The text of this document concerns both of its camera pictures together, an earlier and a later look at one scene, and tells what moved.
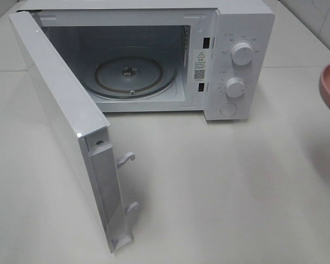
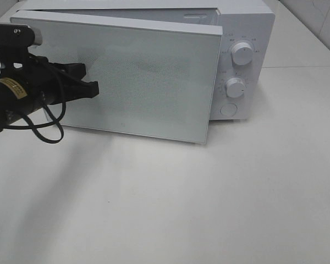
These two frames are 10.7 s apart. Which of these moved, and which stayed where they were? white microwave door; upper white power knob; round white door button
Moved: white microwave door
Stayed: upper white power knob; round white door button
